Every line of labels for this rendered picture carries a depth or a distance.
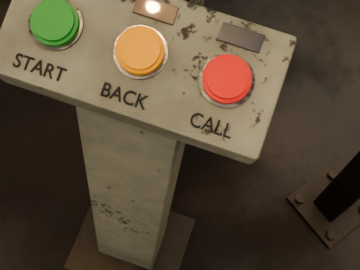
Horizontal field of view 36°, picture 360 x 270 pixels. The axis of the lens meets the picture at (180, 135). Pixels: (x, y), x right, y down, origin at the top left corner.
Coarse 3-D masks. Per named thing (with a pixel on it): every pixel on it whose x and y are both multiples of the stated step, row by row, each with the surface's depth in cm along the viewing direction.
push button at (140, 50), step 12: (120, 36) 46; (132, 36) 45; (144, 36) 45; (156, 36) 46; (120, 48) 45; (132, 48) 45; (144, 48) 45; (156, 48) 45; (120, 60) 45; (132, 60) 45; (144, 60) 45; (156, 60) 45; (132, 72) 45; (144, 72) 45
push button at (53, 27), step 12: (48, 0) 46; (60, 0) 46; (36, 12) 46; (48, 12) 46; (60, 12) 46; (72, 12) 46; (36, 24) 46; (48, 24) 46; (60, 24) 46; (72, 24) 46; (36, 36) 46; (48, 36) 46; (60, 36) 46; (72, 36) 46
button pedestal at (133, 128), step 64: (128, 0) 47; (0, 64) 46; (64, 64) 46; (192, 64) 46; (256, 64) 46; (128, 128) 51; (192, 128) 45; (256, 128) 45; (128, 192) 66; (128, 256) 94
